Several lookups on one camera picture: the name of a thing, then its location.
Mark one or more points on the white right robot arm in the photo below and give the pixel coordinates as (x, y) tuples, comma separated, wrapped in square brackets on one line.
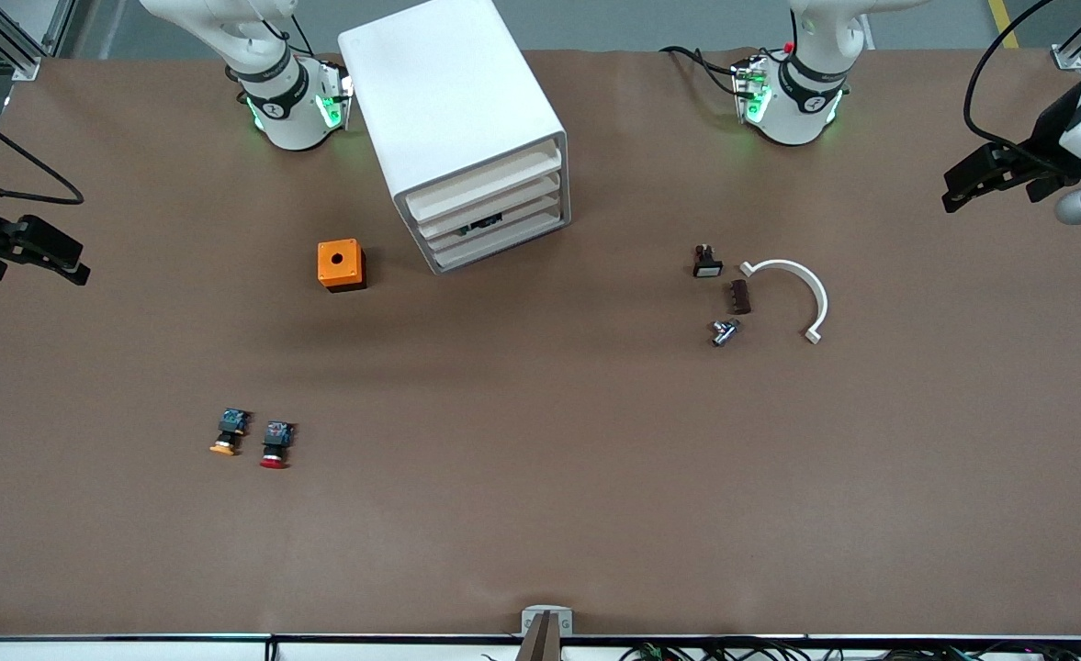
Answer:
[(287, 128)]

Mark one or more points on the red push button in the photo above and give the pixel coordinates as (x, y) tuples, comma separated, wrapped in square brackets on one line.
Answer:
[(275, 441)]

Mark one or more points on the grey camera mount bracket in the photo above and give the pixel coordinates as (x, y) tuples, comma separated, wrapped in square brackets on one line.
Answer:
[(546, 620)]

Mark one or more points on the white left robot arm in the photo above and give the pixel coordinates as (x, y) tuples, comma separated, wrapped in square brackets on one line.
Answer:
[(793, 119)]

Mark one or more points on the white drawer cabinet housing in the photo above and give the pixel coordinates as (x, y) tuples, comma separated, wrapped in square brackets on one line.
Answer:
[(448, 92)]

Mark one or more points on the orange button enclosure box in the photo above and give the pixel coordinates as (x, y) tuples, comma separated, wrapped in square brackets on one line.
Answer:
[(340, 264)]

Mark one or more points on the silver key switch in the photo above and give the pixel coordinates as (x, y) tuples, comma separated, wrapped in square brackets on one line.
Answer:
[(724, 332)]

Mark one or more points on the grey arm base connector block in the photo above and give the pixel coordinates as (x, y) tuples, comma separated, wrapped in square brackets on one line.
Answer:
[(751, 87), (336, 92)]

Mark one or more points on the white table edge rail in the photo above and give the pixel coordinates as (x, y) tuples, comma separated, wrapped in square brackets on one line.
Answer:
[(136, 649)]

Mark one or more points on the white curved bracket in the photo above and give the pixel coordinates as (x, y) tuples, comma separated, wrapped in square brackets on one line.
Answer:
[(811, 285)]

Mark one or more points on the green push button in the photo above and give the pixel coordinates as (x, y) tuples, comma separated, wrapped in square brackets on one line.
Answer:
[(485, 223)]

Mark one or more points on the black switch with white face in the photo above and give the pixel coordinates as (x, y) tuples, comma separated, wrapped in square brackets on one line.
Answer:
[(707, 266)]

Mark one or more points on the yellow push button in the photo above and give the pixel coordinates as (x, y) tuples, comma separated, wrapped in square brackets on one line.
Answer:
[(230, 427)]

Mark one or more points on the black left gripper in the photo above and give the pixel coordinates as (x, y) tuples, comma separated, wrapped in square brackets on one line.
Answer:
[(1048, 133)]

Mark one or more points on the brown terminal block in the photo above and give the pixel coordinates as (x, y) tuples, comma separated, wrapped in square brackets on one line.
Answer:
[(740, 297)]

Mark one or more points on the white lowest cabinet drawer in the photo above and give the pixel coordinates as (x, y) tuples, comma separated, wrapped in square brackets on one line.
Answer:
[(494, 246)]

